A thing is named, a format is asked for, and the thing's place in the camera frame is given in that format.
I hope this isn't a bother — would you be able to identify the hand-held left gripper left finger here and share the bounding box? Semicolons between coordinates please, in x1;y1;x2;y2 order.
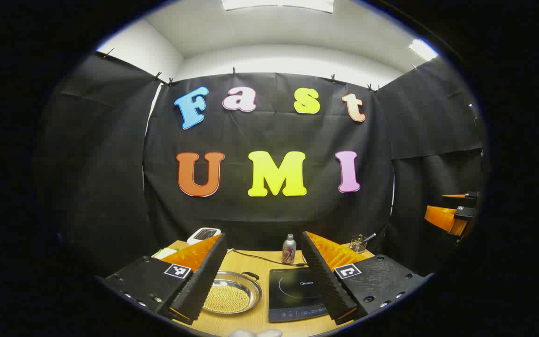
103;233;228;324

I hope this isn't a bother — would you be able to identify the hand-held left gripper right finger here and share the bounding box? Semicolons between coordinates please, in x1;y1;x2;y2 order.
301;231;427;325

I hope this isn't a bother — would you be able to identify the black induction cooktop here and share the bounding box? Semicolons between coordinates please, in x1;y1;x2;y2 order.
268;267;328;322

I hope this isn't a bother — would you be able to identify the stainless steel pot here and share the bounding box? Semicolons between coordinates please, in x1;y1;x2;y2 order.
202;271;263;315

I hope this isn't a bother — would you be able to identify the pile of soybeans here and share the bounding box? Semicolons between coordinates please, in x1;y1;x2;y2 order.
204;285;250;313

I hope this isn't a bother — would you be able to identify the silver drink bottle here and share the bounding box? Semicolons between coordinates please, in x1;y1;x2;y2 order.
282;234;297;264

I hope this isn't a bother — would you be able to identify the white toaster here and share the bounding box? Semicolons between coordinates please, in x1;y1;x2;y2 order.
187;227;222;245

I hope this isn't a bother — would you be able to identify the black backdrop cloth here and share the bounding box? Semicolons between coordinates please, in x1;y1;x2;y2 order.
35;49;487;281

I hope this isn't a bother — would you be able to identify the small ceiling light panel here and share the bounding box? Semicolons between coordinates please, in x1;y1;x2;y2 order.
408;39;438;61

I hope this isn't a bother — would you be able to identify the large ceiling light panel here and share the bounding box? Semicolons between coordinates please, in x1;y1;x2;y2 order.
221;0;334;13

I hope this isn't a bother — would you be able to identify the black power cable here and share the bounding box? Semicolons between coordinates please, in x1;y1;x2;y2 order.
226;248;307;267

